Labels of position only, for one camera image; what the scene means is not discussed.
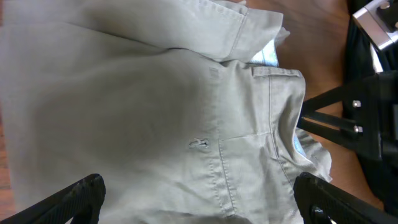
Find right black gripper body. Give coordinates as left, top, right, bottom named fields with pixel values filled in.
left=343, top=70, right=397, bottom=161

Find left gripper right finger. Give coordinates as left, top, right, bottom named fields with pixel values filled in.
left=294, top=172, right=397, bottom=224

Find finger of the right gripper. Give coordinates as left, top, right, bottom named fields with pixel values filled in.
left=298, top=111, right=363, bottom=148
left=301, top=85, right=353, bottom=116

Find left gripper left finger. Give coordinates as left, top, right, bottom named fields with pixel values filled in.
left=1, top=174, right=106, bottom=224

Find khaki shorts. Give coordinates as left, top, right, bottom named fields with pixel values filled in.
left=1, top=0, right=331, bottom=223

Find black garment with logo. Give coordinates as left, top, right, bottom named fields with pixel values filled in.
left=344, top=0, right=397, bottom=216

